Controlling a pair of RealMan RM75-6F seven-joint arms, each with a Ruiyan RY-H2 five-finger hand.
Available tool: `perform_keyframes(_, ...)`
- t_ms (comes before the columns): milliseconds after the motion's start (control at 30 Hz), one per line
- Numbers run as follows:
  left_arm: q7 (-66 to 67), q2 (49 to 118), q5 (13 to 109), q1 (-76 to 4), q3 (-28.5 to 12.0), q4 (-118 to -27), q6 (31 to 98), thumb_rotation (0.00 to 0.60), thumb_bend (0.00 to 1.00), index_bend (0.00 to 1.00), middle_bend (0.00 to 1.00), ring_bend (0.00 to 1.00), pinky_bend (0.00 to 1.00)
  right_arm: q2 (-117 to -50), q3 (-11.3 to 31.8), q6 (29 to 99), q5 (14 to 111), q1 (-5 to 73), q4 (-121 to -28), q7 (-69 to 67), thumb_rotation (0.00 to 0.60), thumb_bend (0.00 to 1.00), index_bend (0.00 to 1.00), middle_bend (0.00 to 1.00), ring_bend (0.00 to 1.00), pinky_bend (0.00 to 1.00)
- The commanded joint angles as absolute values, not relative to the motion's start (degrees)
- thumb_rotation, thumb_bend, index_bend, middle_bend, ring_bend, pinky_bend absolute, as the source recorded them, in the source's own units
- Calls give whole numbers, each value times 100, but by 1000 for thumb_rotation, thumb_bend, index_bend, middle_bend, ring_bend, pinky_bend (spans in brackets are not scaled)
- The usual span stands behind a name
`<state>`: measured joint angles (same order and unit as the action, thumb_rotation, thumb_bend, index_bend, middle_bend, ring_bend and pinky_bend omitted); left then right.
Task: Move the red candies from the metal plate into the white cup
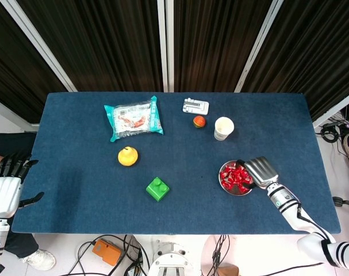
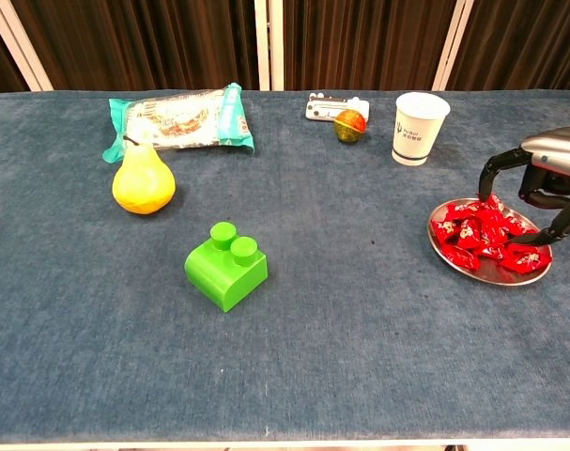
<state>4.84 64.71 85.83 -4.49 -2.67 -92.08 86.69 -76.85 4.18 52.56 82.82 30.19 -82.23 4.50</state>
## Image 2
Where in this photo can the teal snack package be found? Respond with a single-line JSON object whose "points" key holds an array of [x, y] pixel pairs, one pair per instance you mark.
{"points": [[181, 119]]}

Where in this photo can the round steel plate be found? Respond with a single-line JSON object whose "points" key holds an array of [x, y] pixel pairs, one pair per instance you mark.
{"points": [[490, 275]]}

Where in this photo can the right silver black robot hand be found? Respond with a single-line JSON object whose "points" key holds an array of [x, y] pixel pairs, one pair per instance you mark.
{"points": [[557, 150]]}

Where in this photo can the orange green toy ball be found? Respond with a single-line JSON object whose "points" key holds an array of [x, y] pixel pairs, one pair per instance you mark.
{"points": [[350, 127]]}

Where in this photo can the blue table cloth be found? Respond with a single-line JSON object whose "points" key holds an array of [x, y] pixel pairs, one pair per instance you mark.
{"points": [[312, 352]]}

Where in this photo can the white paper cup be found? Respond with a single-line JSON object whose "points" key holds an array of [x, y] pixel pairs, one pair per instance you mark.
{"points": [[413, 141]]}

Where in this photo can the yellow toy pear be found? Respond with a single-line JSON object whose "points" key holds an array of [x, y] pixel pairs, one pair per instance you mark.
{"points": [[143, 185]]}

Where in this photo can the green building block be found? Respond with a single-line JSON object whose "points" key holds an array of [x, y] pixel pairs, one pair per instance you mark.
{"points": [[219, 277]]}

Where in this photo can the white plastic clip device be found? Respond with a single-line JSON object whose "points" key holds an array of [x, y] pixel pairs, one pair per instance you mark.
{"points": [[322, 110]]}

